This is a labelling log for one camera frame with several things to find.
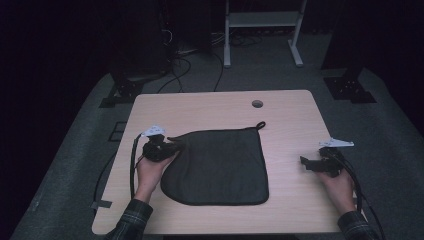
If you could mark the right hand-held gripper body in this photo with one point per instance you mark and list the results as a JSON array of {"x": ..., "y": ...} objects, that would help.
[{"x": 330, "y": 160}]

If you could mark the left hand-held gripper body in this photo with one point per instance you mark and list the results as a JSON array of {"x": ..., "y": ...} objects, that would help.
[{"x": 155, "y": 150}]

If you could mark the yellow and black cloth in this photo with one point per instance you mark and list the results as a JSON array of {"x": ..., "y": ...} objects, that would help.
[{"x": 216, "y": 166}]

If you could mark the person's left hand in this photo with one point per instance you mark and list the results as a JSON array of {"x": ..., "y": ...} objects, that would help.
[{"x": 150, "y": 176}]

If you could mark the person's right hand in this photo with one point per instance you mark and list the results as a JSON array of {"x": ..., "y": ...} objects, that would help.
[{"x": 340, "y": 191}]

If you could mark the black stand with flat base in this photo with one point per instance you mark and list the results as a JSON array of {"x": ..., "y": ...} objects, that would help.
[
  {"x": 350, "y": 86},
  {"x": 125, "y": 90}
]

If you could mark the grey tape strip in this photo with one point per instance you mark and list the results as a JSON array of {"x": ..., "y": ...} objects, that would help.
[{"x": 101, "y": 204}]

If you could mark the white metal stand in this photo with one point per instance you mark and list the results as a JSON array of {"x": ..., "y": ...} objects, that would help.
[{"x": 263, "y": 19}]

